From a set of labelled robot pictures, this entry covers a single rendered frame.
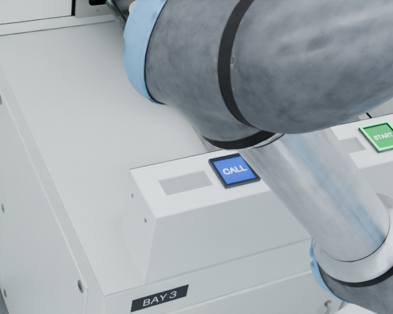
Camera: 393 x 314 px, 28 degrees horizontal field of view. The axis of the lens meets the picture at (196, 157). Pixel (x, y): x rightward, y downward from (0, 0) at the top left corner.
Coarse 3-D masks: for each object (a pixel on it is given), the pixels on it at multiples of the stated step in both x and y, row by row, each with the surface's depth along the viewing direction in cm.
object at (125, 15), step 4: (112, 0) 148; (116, 0) 148; (120, 0) 148; (124, 0) 148; (128, 0) 148; (132, 0) 149; (116, 4) 147; (120, 4) 147; (124, 4) 147; (128, 4) 147; (120, 8) 146; (124, 8) 146; (128, 8) 146; (120, 12) 146; (124, 12) 145; (128, 12) 145; (124, 16) 144; (128, 16) 144
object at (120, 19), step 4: (104, 0) 148; (108, 0) 147; (108, 4) 146; (112, 4) 146; (112, 8) 145; (116, 8) 145; (112, 12) 145; (116, 12) 144; (116, 16) 144; (120, 16) 144; (116, 20) 144; (120, 20) 143; (124, 20) 143; (120, 24) 142; (124, 24) 142; (124, 28) 141
